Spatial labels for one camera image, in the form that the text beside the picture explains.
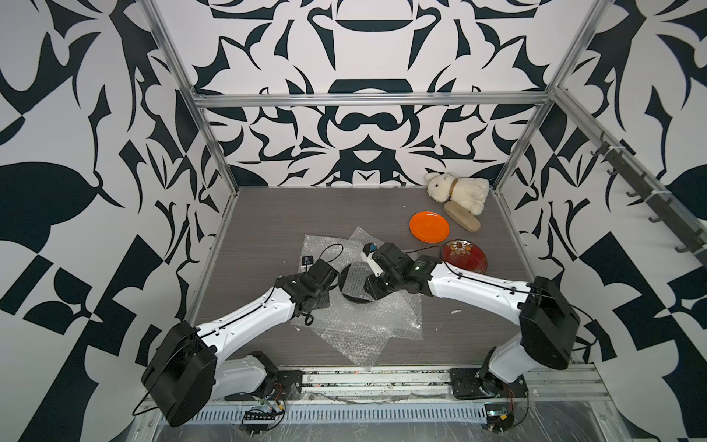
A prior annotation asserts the clear bubble wrap sheet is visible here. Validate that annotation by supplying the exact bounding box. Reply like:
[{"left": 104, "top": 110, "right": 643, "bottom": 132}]
[
  {"left": 319, "top": 331, "right": 390, "bottom": 368},
  {"left": 309, "top": 289, "right": 423, "bottom": 340},
  {"left": 298, "top": 227, "right": 384, "bottom": 273}
]

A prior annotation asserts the orange bubble plate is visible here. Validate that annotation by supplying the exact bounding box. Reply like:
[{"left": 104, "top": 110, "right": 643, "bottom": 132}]
[{"left": 409, "top": 212, "right": 450, "bottom": 244}]

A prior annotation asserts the red floral dinner plate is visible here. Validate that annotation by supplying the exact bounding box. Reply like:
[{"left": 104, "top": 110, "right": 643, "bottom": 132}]
[{"left": 442, "top": 239, "right": 488, "bottom": 274}]

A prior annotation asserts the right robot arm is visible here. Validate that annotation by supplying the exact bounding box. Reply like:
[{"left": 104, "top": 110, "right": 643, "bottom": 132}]
[{"left": 362, "top": 242, "right": 580, "bottom": 398}]

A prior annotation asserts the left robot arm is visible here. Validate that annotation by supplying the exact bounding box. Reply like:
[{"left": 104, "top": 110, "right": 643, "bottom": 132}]
[{"left": 141, "top": 259, "right": 339, "bottom": 427}]

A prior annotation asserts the tan wooden brush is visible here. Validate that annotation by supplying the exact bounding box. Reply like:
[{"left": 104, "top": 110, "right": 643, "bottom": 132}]
[{"left": 443, "top": 201, "right": 482, "bottom": 233}]

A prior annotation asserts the white plush bunny toy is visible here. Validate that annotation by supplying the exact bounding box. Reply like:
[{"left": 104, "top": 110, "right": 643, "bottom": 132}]
[{"left": 423, "top": 172, "right": 490, "bottom": 215}]

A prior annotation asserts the left electronics board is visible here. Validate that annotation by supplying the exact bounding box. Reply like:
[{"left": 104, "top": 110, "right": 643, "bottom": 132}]
[{"left": 240, "top": 401, "right": 286, "bottom": 434}]

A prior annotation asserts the electronics board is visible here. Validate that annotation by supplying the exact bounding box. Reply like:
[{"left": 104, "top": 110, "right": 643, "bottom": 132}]
[
  {"left": 240, "top": 401, "right": 286, "bottom": 434},
  {"left": 482, "top": 403, "right": 516, "bottom": 434}
]

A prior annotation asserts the right electronics board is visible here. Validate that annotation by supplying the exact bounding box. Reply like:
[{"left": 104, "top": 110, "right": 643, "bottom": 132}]
[{"left": 482, "top": 403, "right": 516, "bottom": 434}]

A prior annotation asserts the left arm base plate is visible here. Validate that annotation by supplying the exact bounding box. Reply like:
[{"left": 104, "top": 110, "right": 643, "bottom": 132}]
[{"left": 225, "top": 369, "right": 304, "bottom": 401}]

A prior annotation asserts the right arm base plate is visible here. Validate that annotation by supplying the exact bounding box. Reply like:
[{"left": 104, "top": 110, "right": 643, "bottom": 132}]
[{"left": 449, "top": 368, "right": 528, "bottom": 401}]

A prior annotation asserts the aluminium frame rail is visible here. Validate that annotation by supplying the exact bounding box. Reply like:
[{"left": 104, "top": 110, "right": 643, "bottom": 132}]
[{"left": 193, "top": 91, "right": 548, "bottom": 109}]

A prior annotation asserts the black wall hook rail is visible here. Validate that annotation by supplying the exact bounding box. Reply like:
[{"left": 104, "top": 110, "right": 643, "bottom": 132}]
[{"left": 592, "top": 131, "right": 706, "bottom": 267}]

